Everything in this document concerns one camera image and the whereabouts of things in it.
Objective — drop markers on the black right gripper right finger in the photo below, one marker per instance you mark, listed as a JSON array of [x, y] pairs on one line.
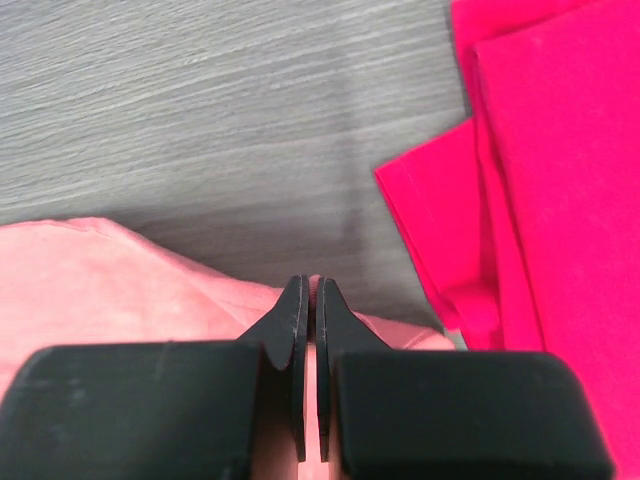
[[386, 413]]

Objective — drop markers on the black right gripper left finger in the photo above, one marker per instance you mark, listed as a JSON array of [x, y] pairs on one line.
[[217, 409]]

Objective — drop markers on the salmon pink t-shirt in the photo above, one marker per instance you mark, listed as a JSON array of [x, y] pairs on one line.
[[90, 281]]

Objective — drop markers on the folded magenta t-shirt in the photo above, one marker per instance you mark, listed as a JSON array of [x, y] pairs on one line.
[[523, 222]]

